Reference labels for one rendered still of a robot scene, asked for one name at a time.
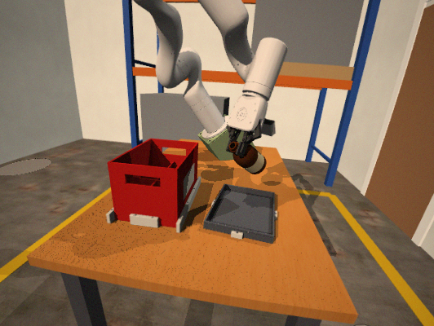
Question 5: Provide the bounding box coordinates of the red crate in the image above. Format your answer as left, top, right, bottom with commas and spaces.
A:
108, 139, 198, 227

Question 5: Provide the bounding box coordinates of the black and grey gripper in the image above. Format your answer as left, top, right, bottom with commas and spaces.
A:
226, 93, 268, 156

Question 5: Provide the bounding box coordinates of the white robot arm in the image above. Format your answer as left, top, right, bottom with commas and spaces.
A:
133, 0, 288, 139

